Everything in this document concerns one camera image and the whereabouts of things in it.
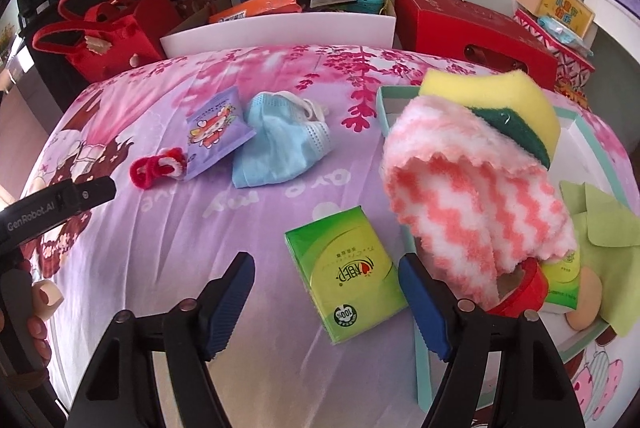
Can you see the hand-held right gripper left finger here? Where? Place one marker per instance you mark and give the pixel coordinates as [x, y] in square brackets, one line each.
[227, 303]

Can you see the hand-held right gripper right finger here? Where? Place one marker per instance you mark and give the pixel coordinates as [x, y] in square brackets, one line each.
[425, 303]

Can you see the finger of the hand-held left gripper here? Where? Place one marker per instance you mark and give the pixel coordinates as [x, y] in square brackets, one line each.
[87, 194]

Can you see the green tissue pack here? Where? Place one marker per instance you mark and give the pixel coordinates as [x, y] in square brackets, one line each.
[565, 280]
[345, 273]

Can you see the pink white fluffy cloth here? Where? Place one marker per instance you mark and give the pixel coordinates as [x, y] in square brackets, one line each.
[475, 188]

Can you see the green cloth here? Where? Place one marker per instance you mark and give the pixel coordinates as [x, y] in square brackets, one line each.
[610, 228]

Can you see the yellow green sponge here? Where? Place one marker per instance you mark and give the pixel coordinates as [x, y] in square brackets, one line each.
[500, 92]

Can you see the person's left hand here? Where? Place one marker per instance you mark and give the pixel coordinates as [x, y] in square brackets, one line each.
[47, 298]

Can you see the pink printed blanket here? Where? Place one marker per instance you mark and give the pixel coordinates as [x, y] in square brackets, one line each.
[250, 218]

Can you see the red tape roll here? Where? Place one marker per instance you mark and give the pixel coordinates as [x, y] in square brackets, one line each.
[530, 293]

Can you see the purple wet wipes packet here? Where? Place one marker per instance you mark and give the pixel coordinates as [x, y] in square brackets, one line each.
[215, 127]

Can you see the red felt bag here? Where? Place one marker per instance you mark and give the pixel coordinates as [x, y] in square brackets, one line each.
[115, 42]

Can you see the beige makeup sponge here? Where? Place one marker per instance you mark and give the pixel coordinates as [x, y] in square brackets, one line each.
[587, 298]

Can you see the blue face mask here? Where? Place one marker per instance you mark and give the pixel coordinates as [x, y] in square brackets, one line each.
[280, 147]

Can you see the white storage box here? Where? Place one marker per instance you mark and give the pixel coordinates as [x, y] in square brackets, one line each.
[280, 32]

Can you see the orange carton box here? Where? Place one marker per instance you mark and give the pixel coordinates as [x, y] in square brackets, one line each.
[260, 5]

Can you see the red gift box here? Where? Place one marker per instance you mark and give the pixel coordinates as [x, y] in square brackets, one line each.
[450, 27]

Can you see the red patterned box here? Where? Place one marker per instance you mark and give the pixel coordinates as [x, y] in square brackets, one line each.
[575, 62]

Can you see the blue packet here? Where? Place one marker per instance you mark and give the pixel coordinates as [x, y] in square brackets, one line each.
[565, 32]

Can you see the teal small item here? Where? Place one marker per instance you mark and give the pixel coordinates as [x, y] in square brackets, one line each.
[370, 1]

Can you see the white cabinet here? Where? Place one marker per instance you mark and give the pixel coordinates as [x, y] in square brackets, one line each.
[615, 12]

